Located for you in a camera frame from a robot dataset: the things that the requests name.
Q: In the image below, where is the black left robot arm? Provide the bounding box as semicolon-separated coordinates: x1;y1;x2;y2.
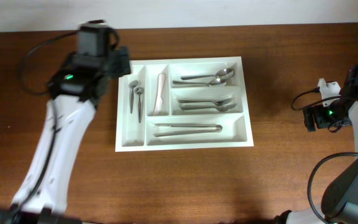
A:
0;20;131;223

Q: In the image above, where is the metal fork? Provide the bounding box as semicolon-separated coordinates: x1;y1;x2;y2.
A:
177;97;234;106
180;103;237;112

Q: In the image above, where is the white plastic cutlery tray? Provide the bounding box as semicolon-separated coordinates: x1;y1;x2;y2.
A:
116;57;254;152

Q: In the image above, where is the small metal spoon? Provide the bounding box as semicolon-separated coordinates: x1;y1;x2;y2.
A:
135;87;144;124
129;80;139;114

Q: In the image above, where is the large metal spoon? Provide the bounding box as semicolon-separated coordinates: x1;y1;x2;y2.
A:
172;78;226;86
180;68;235;80

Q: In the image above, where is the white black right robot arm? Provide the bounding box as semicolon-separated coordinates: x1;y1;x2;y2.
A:
273;65;358;224

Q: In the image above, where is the pink handled utensil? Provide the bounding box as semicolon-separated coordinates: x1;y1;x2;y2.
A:
152;73;166;116

